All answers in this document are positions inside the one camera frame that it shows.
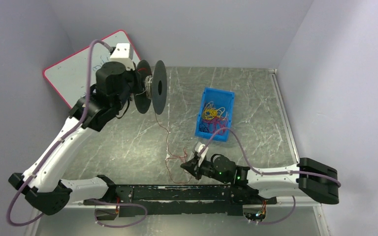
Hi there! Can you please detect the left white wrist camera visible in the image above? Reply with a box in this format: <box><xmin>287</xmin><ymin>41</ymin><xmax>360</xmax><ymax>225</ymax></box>
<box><xmin>109</xmin><ymin>43</ymin><xmax>135</xmax><ymax>71</ymax></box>

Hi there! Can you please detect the red wire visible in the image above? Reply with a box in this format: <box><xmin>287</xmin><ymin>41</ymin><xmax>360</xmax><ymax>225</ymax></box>
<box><xmin>136</xmin><ymin>66</ymin><xmax>194</xmax><ymax>185</ymax></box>

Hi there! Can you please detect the grey cable spool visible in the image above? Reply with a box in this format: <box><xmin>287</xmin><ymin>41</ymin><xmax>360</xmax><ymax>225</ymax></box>
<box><xmin>134</xmin><ymin>60</ymin><xmax>168</xmax><ymax>115</ymax></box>

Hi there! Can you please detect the magenta wires bundle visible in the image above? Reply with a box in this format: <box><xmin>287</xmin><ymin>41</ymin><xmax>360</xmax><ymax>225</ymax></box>
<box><xmin>199</xmin><ymin>118</ymin><xmax>230</xmax><ymax>136</ymax></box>

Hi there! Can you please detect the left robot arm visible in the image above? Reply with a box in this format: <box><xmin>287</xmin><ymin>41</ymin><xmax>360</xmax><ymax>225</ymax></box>
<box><xmin>8</xmin><ymin>60</ymin><xmax>152</xmax><ymax>215</ymax></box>

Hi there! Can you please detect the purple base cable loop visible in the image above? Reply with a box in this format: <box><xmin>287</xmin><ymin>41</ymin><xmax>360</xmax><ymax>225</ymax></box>
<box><xmin>94</xmin><ymin>204</ymin><xmax>148</xmax><ymax>229</ymax></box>

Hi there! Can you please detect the grey wire on spool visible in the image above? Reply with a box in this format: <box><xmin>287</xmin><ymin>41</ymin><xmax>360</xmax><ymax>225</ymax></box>
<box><xmin>144</xmin><ymin>75</ymin><xmax>155</xmax><ymax>99</ymax></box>

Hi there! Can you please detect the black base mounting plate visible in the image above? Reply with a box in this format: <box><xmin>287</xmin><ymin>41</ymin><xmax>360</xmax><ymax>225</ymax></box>
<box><xmin>84</xmin><ymin>184</ymin><xmax>277</xmax><ymax>217</ymax></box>

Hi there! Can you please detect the aluminium rail frame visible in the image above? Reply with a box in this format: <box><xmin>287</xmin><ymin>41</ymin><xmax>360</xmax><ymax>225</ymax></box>
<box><xmin>23</xmin><ymin>68</ymin><xmax>331</xmax><ymax>236</ymax></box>

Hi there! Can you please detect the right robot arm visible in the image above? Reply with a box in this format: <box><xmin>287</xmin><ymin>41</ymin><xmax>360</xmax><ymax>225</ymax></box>
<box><xmin>180</xmin><ymin>154</ymin><xmax>340</xmax><ymax>205</ymax></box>

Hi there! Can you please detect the blue plastic bin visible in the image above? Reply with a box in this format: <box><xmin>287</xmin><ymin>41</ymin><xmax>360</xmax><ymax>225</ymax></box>
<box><xmin>194</xmin><ymin>87</ymin><xmax>235</xmax><ymax>142</ymax></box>

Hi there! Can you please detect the yellow wires bundle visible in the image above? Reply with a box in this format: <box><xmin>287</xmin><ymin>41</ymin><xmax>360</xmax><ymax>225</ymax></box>
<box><xmin>202</xmin><ymin>101</ymin><xmax>227</xmax><ymax>121</ymax></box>

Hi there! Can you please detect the pink framed whiteboard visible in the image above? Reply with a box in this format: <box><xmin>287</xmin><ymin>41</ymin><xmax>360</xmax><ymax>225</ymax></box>
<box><xmin>42</xmin><ymin>29</ymin><xmax>140</xmax><ymax>109</ymax></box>

